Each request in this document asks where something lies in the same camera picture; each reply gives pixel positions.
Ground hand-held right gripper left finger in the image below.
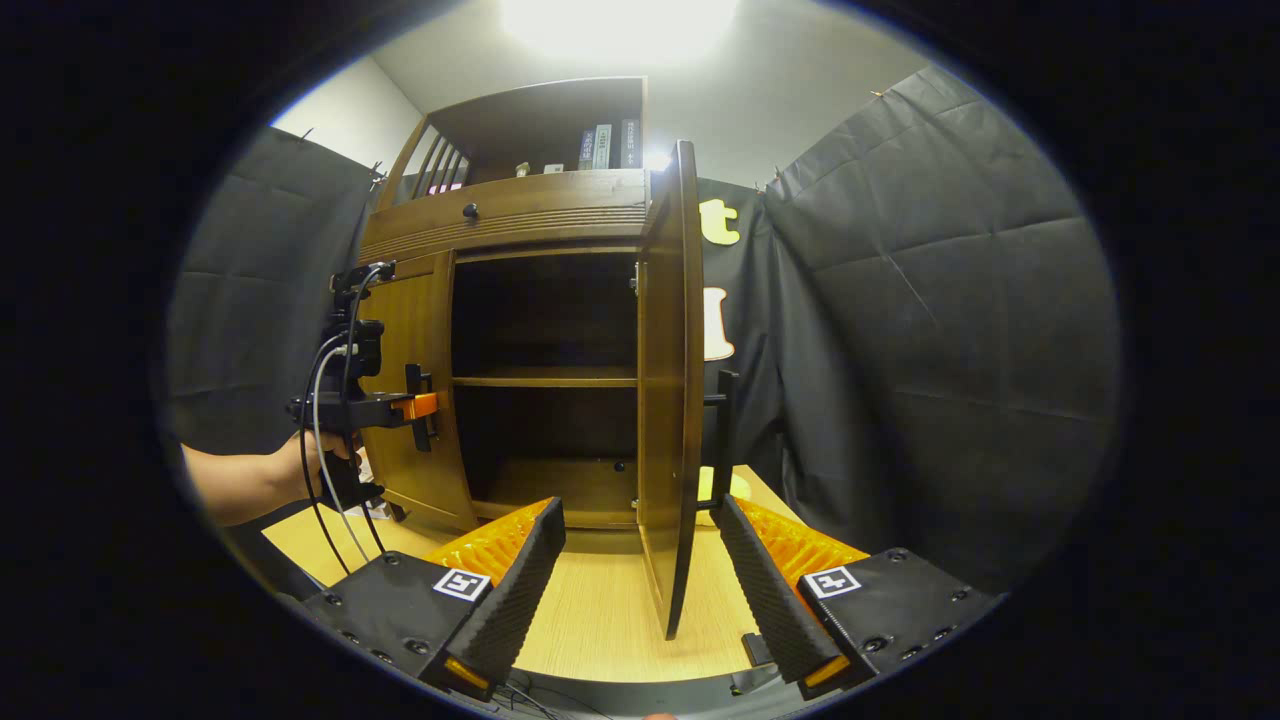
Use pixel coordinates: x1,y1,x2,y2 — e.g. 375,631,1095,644
300,497,568,698

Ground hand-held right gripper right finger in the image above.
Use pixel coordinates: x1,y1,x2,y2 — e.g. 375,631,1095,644
710,494,1001,701

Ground black door handle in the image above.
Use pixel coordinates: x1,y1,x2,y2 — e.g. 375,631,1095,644
703,370,741,506
404,364,438,453

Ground wooden shoe cabinet door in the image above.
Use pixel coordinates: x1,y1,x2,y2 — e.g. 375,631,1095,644
358,250,479,534
636,140,706,641

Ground wooden double-door shoe cabinet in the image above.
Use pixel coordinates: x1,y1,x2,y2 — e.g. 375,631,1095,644
355,77,741,641

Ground wooden inner cabinet shelf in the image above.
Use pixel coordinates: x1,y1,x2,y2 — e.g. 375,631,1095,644
452,366,641,389

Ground wooden cabinet drawer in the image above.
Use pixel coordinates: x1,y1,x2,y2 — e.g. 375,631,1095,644
358,168,666,263

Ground black backdrop cloth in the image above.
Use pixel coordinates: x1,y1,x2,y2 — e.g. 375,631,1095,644
165,65,1121,591

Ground large ceiling light panel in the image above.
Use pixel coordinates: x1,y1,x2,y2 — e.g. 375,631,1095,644
500,0,741,61

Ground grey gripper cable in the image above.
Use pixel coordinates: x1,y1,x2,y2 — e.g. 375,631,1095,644
312,345,371,566

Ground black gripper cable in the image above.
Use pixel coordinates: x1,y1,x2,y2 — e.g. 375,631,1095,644
298,265,391,576

